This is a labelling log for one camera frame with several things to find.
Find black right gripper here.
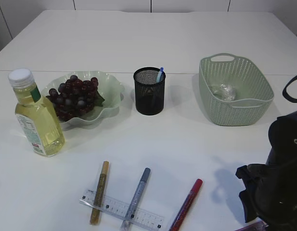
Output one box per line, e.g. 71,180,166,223
235,164,297,231

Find pink purple scissors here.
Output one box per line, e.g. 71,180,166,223
236,221,268,231

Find clear plastic sheet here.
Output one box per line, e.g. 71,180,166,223
210,84,236,102

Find blue capped safety scissors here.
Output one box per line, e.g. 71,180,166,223
156,67,164,83

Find purple artificial grape bunch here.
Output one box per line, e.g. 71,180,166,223
46,75,104,122

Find yellow tea drink bottle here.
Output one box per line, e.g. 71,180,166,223
8,68,65,157

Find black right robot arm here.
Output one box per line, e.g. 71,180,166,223
235,111,297,231

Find red glitter pen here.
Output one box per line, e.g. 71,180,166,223
169,179,203,231

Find silver glitter pen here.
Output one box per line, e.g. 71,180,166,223
120,167,151,231

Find green woven plastic basket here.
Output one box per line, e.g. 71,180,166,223
199,53,274,126

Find clear plastic ruler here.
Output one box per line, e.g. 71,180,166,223
79,189,164,231

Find gold glitter pen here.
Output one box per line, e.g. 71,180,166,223
90,161,109,225

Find black mesh pen cup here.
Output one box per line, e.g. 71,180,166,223
133,67,166,116

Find green wavy plastic plate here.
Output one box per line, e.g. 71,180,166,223
40,71,124,130

